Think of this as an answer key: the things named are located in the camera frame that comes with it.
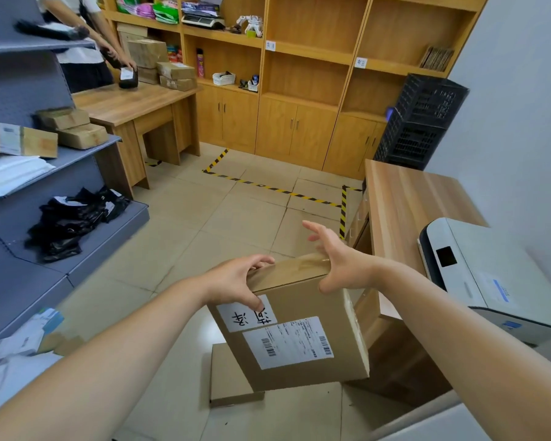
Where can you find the black parcel bag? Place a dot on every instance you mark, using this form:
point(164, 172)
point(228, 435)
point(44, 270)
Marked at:
point(128, 80)

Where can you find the person's left hand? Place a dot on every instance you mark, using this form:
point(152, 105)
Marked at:
point(227, 282)

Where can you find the pink spray can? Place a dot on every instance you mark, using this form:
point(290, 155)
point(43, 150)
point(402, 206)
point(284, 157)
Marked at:
point(200, 64)

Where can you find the green printed plastic bag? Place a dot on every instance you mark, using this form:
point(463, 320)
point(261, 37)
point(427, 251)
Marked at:
point(166, 12)

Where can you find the silver weighing scale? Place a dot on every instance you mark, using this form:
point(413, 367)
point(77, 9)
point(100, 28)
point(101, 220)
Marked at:
point(203, 21)

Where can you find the flat cardboard sheet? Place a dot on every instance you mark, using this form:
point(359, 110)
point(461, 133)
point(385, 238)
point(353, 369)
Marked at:
point(227, 381)

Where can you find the person's right thumb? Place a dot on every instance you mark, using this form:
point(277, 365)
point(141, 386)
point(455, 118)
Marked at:
point(330, 282)

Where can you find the person's right hand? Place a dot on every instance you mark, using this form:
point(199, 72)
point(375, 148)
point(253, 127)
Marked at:
point(349, 270)

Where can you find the long cardboard box white label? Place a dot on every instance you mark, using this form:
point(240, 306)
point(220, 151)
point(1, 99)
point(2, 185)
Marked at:
point(23, 140)

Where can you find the pile of black poly bags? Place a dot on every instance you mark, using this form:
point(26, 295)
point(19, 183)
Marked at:
point(69, 222)

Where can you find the person's left forearm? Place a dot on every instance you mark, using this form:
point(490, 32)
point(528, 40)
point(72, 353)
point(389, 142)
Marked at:
point(96, 358)

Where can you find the stack of white envelopes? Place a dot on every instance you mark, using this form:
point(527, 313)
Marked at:
point(9, 174)

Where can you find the cardboard box beside wall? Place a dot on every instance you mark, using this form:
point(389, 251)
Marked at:
point(132, 30)

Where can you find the person's left thumb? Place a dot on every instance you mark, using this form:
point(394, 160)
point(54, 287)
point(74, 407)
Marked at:
point(249, 300)

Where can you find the black wrapped parcel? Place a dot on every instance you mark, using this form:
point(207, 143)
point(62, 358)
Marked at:
point(50, 30)

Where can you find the white toy robot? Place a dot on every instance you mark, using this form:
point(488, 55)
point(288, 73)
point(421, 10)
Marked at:
point(252, 25)

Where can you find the labelled brown cardboard box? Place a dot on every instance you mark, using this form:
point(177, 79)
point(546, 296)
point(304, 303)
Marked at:
point(298, 344)

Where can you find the red snack packets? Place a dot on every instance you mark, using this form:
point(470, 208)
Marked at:
point(175, 55)

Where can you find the stack of colourful packets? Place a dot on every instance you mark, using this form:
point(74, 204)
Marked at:
point(200, 7)

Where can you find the black plastic crate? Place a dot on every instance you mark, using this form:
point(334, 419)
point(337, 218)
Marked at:
point(434, 98)
point(408, 142)

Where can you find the yellow black floor tape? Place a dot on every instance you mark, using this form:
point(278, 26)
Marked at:
point(275, 190)

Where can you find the small brown cardboard box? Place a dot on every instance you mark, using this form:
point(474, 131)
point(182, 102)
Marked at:
point(178, 84)
point(177, 71)

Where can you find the white shelf label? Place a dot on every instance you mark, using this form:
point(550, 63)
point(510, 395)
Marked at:
point(361, 63)
point(270, 45)

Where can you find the white and blue paper packet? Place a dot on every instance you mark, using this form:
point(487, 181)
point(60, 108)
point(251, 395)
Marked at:
point(27, 337)

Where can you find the brown cardboard parcel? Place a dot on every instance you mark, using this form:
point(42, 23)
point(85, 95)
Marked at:
point(82, 136)
point(64, 118)

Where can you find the wooden desk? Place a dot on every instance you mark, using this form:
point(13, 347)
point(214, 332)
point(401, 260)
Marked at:
point(408, 202)

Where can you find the person's right forearm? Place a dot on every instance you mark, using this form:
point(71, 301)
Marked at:
point(468, 344)

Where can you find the pink plastic bag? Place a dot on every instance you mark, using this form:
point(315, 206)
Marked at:
point(146, 10)

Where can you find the large brown cardboard box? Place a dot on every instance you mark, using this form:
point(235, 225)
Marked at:
point(147, 52)

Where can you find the grey metal shelf rack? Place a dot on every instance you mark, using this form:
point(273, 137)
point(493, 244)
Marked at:
point(27, 91)

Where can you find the white plastic basket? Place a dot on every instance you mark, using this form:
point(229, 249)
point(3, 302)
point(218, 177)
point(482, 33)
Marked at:
point(224, 79)

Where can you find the wooden shelf cabinet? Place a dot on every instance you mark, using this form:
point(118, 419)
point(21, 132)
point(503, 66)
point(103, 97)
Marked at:
point(312, 87)

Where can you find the wooden table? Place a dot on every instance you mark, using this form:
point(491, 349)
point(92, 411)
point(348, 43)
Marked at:
point(128, 110)

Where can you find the white label printer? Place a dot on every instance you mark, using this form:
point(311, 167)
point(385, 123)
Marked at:
point(486, 270)

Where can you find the white paper sheets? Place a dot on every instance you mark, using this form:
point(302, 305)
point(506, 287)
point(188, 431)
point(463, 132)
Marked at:
point(13, 381)

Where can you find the stack of brown cardboard sleeves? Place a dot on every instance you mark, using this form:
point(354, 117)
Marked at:
point(436, 58)

